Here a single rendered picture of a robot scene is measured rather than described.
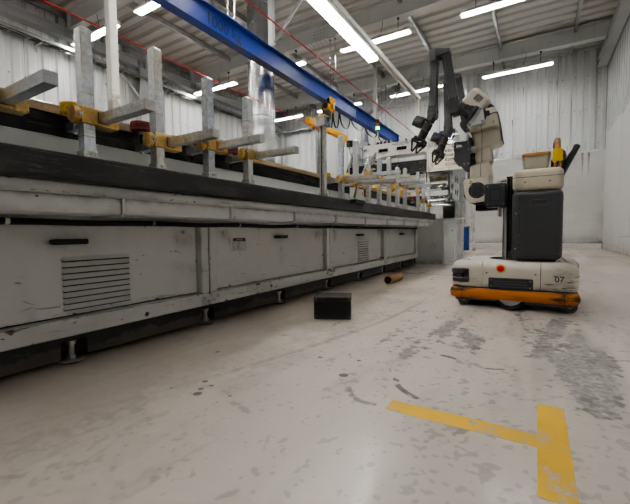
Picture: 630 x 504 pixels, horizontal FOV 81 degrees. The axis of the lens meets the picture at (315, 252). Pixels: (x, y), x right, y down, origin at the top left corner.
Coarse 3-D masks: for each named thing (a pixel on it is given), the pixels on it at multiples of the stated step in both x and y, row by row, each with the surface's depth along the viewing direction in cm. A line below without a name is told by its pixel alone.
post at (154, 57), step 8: (152, 48) 132; (152, 56) 132; (160, 56) 134; (152, 64) 132; (160, 64) 134; (152, 72) 133; (160, 72) 134; (152, 80) 133; (160, 80) 135; (152, 88) 133; (160, 88) 135; (152, 96) 133; (160, 96) 135; (160, 104) 135; (152, 112) 134; (160, 112) 135; (152, 120) 134; (160, 120) 135; (152, 128) 134; (160, 128) 135; (152, 152) 135; (160, 152) 135; (152, 160) 135; (160, 160) 135
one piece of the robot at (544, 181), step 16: (560, 144) 209; (560, 160) 205; (512, 176) 231; (528, 176) 208; (544, 176) 204; (560, 176) 201; (512, 192) 231; (528, 192) 209; (544, 192) 205; (560, 192) 201; (512, 208) 215; (528, 208) 209; (544, 208) 205; (560, 208) 202; (512, 224) 215; (528, 224) 210; (544, 224) 206; (560, 224) 202; (512, 240) 215; (528, 240) 210; (544, 240) 206; (560, 240) 203; (512, 256) 217; (528, 256) 211; (544, 256) 207; (560, 256) 203
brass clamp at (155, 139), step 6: (156, 132) 133; (144, 138) 132; (150, 138) 131; (156, 138) 132; (162, 138) 135; (144, 144) 133; (150, 144) 132; (156, 144) 133; (162, 144) 135; (168, 150) 140; (174, 150) 140; (180, 150) 142
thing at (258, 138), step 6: (240, 138) 151; (246, 138) 149; (252, 138) 148; (258, 138) 146; (264, 138) 148; (222, 144) 156; (228, 144) 154; (234, 144) 153; (240, 144) 151; (246, 144) 151; (252, 144) 151; (186, 150) 168; (192, 150) 166; (198, 150) 164
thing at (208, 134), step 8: (176, 136) 134; (184, 136) 132; (192, 136) 130; (200, 136) 128; (208, 136) 126; (216, 136) 126; (136, 144) 146; (168, 144) 136; (176, 144) 135; (184, 144) 135; (144, 152) 147
